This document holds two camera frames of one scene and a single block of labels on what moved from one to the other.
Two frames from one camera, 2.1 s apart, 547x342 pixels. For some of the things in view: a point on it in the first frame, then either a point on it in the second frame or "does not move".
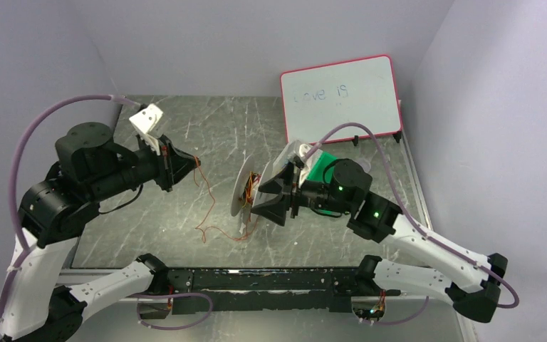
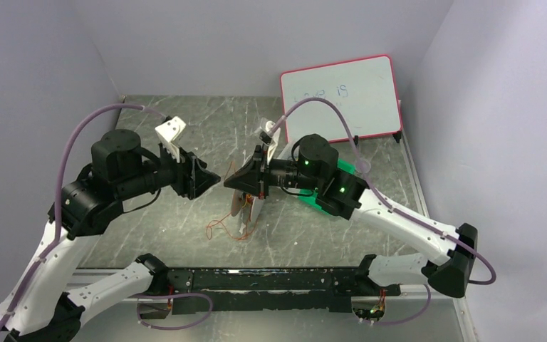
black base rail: (293, 289) does not move
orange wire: (214, 203) to (247, 201)
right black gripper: (291, 191) to (259, 172)
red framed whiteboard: (316, 100) does not move
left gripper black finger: (175, 164) to (199, 179)
